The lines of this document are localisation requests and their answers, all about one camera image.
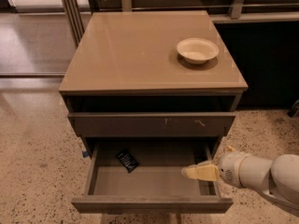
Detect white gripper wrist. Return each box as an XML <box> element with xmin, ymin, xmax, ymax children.
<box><xmin>181</xmin><ymin>146</ymin><xmax>249</xmax><ymax>188</ymax></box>

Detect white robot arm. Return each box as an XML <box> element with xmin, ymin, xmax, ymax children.
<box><xmin>181</xmin><ymin>147</ymin><xmax>299</xmax><ymax>217</ymax></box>

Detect closed grey upper drawer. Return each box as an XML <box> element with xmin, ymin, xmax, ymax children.
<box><xmin>68</xmin><ymin>112</ymin><xmax>235</xmax><ymax>138</ymax></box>

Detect open middle drawer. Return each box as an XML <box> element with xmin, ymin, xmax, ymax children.
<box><xmin>72</xmin><ymin>140</ymin><xmax>233</xmax><ymax>214</ymax></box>

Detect grey drawer cabinet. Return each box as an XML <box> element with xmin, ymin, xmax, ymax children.
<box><xmin>59</xmin><ymin>11</ymin><xmax>248</xmax><ymax>152</ymax></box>

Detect white paper bowl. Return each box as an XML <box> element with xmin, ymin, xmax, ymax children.
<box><xmin>177</xmin><ymin>38</ymin><xmax>219</xmax><ymax>64</ymax></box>

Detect blue tape piece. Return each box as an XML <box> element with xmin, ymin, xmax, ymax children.
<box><xmin>82</xmin><ymin>150</ymin><xmax>89</xmax><ymax>158</ymax></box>

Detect metal shelf frame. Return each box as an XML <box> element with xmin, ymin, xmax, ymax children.
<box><xmin>62</xmin><ymin>0</ymin><xmax>299</xmax><ymax>43</ymax></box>

